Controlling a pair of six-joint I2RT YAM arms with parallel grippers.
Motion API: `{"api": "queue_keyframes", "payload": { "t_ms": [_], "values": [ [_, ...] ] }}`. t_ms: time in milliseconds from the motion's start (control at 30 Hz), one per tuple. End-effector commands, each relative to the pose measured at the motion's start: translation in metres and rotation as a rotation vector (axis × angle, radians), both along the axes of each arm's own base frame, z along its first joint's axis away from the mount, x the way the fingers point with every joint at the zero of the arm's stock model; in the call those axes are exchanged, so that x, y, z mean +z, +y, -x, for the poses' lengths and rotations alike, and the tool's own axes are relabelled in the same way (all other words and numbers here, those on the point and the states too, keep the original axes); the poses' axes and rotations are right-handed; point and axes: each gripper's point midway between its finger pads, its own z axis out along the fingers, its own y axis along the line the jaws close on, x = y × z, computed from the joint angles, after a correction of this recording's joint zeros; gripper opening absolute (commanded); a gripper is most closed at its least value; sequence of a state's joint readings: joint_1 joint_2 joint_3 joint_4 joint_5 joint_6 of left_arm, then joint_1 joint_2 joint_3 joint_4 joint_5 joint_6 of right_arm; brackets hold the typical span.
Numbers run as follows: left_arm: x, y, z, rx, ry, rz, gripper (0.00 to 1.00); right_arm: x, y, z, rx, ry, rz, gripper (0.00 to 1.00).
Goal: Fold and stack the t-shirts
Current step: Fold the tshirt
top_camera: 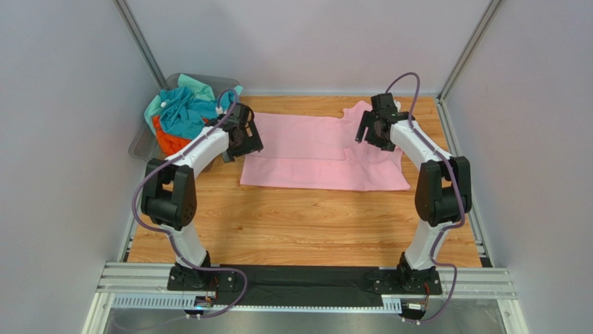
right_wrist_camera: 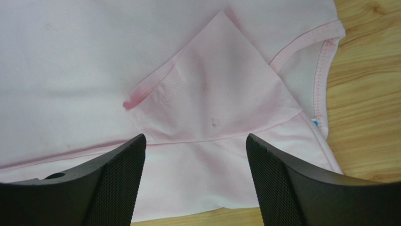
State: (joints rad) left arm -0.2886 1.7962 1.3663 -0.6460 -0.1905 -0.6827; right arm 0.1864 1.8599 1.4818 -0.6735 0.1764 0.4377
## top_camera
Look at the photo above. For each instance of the mint green t shirt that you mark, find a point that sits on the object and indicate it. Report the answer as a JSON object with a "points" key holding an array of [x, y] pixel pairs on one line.
{"points": [[174, 81]]}

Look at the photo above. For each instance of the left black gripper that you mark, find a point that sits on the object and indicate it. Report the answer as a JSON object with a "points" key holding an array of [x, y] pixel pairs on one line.
{"points": [[254, 142]]}

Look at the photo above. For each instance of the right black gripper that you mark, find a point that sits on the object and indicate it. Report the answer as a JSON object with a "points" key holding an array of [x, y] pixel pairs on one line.
{"points": [[372, 127]]}

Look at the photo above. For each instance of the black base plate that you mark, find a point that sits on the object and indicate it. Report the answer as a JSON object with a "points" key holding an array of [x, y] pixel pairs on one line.
{"points": [[307, 286]]}

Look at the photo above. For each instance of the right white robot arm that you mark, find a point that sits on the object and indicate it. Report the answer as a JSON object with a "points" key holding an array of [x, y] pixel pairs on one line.
{"points": [[443, 190]]}

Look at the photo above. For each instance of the orange t shirt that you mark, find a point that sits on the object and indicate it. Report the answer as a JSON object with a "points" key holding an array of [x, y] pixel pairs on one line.
{"points": [[171, 141]]}

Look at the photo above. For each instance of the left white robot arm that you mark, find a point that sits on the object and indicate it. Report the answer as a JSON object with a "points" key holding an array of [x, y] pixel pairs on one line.
{"points": [[167, 194]]}

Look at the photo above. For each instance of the pink t shirt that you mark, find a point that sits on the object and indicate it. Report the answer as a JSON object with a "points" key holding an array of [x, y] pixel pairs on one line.
{"points": [[314, 152]]}

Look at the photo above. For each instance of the grey plastic bin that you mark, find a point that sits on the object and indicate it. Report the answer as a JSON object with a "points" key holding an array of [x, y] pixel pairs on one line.
{"points": [[145, 145]]}

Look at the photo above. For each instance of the teal blue t shirt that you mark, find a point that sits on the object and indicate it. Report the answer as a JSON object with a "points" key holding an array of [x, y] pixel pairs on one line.
{"points": [[187, 102]]}

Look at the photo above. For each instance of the aluminium frame rail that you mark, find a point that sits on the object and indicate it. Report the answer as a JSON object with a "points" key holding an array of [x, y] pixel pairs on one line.
{"points": [[144, 284]]}

